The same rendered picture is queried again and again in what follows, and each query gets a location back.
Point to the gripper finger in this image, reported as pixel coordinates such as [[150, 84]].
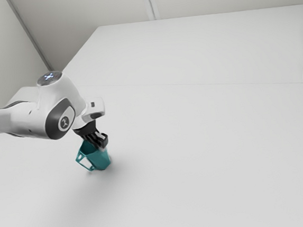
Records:
[[101, 140]]

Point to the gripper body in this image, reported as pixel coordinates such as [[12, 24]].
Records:
[[88, 130]]

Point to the teal faceted mug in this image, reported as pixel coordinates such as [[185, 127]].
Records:
[[97, 158]]

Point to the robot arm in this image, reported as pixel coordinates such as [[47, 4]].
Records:
[[55, 106]]

